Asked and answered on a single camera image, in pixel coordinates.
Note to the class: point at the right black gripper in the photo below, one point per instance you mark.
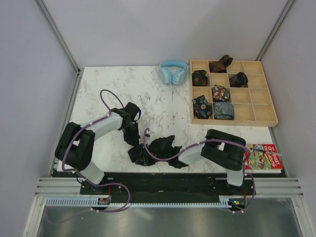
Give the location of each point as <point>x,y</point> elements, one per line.
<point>148,148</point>

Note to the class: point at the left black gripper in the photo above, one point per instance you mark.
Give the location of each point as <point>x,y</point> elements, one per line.
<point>134,139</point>

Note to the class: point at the dark blue striped tie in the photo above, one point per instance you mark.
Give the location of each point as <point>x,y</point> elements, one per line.
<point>139,156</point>

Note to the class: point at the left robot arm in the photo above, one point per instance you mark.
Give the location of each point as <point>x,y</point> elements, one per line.
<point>75,147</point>

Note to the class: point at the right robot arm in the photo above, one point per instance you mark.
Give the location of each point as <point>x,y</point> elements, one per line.
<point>226,150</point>

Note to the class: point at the blue hexagon rolled tie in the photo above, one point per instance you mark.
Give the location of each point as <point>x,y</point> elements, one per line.
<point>202,108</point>

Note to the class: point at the light blue headphones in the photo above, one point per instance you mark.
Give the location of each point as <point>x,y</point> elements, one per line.
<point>173,72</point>

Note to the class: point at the grey blue rolled tie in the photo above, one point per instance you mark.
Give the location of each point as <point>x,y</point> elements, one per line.
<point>224,111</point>

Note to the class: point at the black orange-dotted rolled tie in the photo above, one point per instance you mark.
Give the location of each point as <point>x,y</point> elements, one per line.
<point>199,78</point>

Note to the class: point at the colourful patchwork rolled tie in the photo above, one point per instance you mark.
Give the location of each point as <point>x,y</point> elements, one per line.
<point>220,94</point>

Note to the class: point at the wooden compartment tray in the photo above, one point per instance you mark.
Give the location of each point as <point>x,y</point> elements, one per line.
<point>253,105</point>

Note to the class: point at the red children's book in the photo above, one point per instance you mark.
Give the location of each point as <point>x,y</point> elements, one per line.
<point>264,158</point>

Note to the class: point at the brown rolled tie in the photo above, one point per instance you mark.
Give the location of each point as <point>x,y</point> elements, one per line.
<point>221,65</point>

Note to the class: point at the dark glossy rolled tie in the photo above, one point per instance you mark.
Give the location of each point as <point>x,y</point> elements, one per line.
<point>238,80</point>

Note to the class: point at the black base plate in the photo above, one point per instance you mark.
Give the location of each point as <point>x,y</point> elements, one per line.
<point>172,186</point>

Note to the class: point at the white slotted cable duct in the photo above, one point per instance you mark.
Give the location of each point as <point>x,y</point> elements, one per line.
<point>103,202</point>

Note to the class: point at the aluminium rail frame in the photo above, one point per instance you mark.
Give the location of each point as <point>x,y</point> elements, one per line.
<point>166,110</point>

